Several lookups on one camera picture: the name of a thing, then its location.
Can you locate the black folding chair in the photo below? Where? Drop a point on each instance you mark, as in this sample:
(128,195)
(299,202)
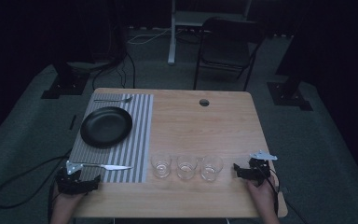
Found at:
(227,53)

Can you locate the black stand base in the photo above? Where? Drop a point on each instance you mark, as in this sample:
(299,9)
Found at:
(65,87)
(287,96)

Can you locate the grey striped placemat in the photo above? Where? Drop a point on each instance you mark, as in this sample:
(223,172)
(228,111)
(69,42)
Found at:
(136,130)

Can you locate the silver table knife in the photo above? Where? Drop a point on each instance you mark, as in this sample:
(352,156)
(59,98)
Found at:
(115,167)

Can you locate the silver fork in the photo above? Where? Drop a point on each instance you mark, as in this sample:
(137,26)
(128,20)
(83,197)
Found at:
(115,100)

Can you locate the clear drinking glass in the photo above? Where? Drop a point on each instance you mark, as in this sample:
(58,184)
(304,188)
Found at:
(186,167)
(161,165)
(211,168)

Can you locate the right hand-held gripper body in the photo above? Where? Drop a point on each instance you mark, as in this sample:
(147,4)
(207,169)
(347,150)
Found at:
(259,171)

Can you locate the person's right hand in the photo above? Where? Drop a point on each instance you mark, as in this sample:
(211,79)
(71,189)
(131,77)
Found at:
(263,193)

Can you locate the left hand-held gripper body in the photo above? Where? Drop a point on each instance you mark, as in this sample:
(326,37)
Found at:
(71,183)

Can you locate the white desk frame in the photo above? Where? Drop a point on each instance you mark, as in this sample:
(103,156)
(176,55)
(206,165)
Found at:
(172,37)

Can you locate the black round plate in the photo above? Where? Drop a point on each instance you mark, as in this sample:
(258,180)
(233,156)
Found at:
(106,127)

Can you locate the person's left hand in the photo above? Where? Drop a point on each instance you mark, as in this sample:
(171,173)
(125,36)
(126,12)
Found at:
(68,198)

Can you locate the small black floor strip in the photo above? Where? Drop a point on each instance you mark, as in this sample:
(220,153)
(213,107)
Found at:
(72,122)

